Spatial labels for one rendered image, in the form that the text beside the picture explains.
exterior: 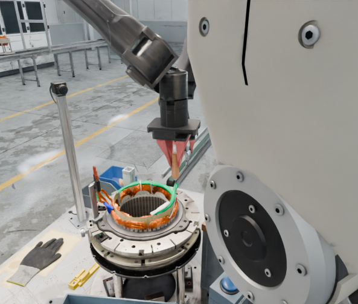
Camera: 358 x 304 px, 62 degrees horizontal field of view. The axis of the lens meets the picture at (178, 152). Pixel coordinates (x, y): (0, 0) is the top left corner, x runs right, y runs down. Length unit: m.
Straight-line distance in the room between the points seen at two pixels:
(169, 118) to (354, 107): 0.45
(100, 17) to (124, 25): 0.04
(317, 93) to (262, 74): 0.04
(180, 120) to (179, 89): 0.06
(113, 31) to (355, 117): 0.43
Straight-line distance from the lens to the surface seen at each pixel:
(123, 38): 0.55
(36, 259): 1.28
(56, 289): 1.18
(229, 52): 0.21
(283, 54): 0.18
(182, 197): 0.95
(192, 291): 1.08
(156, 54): 0.55
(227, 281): 0.78
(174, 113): 0.59
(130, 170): 0.95
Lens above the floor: 1.63
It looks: 26 degrees down
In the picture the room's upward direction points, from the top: straight up
